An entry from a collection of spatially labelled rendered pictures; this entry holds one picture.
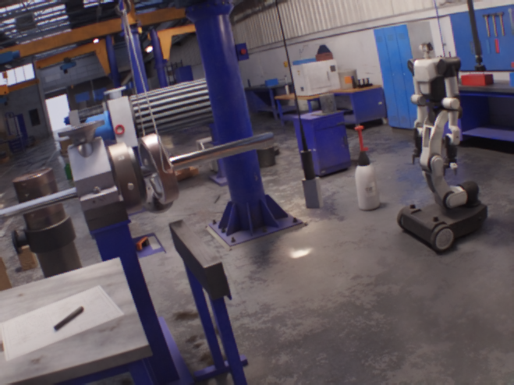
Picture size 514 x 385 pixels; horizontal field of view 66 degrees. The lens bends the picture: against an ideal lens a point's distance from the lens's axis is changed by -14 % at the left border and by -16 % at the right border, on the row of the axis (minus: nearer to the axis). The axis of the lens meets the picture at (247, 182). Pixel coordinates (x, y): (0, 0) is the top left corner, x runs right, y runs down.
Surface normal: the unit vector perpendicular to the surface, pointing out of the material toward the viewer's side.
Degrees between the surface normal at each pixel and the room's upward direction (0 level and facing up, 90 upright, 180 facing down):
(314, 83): 90
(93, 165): 45
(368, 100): 90
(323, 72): 90
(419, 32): 90
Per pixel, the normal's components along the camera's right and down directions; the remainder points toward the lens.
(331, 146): 0.33, 0.18
